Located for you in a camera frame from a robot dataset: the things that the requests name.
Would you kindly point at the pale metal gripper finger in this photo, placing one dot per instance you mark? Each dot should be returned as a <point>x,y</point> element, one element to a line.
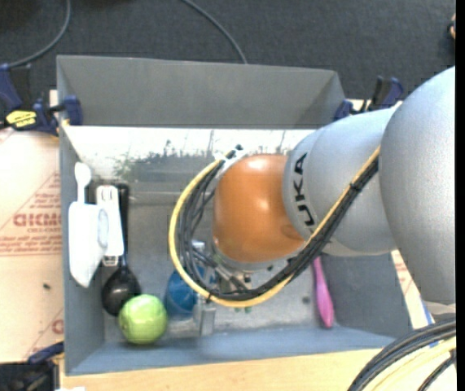
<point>198,312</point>
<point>209,320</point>

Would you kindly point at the blue cup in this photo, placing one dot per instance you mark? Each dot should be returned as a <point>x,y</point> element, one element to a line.
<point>179,295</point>

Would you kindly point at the green apple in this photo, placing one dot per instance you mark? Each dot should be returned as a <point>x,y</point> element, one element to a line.
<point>142,319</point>

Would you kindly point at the black ladle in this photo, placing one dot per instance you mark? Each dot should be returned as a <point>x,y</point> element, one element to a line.
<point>119,289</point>

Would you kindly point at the pink plastic utensil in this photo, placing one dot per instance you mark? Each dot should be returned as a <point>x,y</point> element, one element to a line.
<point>323,300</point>

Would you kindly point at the white flat packet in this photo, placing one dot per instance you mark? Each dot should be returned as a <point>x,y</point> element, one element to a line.
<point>112,214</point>

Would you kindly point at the grey metal bin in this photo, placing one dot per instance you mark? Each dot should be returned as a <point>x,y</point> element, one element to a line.
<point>183,96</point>

